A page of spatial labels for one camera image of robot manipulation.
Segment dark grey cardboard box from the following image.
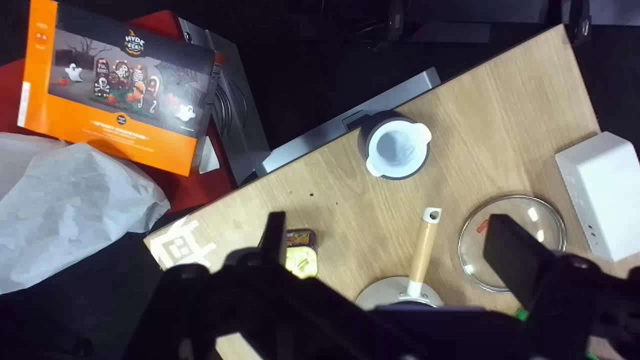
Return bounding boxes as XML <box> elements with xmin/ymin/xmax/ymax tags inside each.
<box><xmin>175</xmin><ymin>16</ymin><xmax>271</xmax><ymax>186</ymax></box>

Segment white power strip box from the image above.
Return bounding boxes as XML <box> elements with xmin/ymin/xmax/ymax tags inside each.
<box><xmin>554</xmin><ymin>131</ymin><xmax>640</xmax><ymax>265</ymax></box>

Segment glass lid with wooden knob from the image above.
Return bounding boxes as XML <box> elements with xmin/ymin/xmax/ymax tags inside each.
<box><xmin>455</xmin><ymin>194</ymin><xmax>569</xmax><ymax>296</ymax></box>

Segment grey metal bar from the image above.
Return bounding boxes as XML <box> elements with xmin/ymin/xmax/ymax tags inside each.
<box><xmin>257</xmin><ymin>66</ymin><xmax>442</xmax><ymax>179</ymax></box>

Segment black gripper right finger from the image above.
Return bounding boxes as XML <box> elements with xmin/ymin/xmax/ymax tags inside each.
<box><xmin>482</xmin><ymin>213</ymin><xmax>567</xmax><ymax>317</ymax></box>

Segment orange book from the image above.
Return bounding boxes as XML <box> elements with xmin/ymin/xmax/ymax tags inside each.
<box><xmin>16</xmin><ymin>0</ymin><xmax>218</xmax><ymax>179</ymax></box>

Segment white plastic bag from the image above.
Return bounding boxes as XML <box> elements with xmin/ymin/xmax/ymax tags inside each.
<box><xmin>0</xmin><ymin>131</ymin><xmax>172</xmax><ymax>296</ymax></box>

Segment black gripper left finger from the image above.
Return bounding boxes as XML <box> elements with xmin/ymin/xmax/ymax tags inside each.
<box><xmin>255</xmin><ymin>211</ymin><xmax>289</xmax><ymax>269</ymax></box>

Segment white plastic cup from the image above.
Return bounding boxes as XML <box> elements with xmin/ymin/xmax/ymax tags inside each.
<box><xmin>363</xmin><ymin>119</ymin><xmax>434</xmax><ymax>182</ymax></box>

